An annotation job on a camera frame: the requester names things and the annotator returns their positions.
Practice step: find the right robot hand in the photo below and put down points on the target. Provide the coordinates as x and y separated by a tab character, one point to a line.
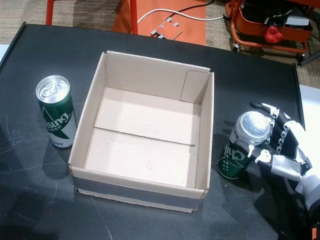
287	140

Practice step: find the green Chilsung cider can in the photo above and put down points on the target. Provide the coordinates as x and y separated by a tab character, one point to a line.
230	162
58	117

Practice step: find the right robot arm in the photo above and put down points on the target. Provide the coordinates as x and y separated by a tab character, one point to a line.
315	225

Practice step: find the open cardboard box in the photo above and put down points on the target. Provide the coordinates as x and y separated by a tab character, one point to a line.
140	120

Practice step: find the white side table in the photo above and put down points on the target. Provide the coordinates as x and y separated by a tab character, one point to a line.
311	105
3	52

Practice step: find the red knob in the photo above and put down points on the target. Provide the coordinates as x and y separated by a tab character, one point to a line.
273	35

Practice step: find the grey flat device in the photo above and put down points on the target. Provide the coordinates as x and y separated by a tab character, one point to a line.
297	21

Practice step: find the orange utility cart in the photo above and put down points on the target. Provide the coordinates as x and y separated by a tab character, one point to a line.
250	21

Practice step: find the orange floor plate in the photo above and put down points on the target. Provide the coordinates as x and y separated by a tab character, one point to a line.
192	32

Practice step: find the orange frame post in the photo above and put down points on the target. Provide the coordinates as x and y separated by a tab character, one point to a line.
49	12
133	15

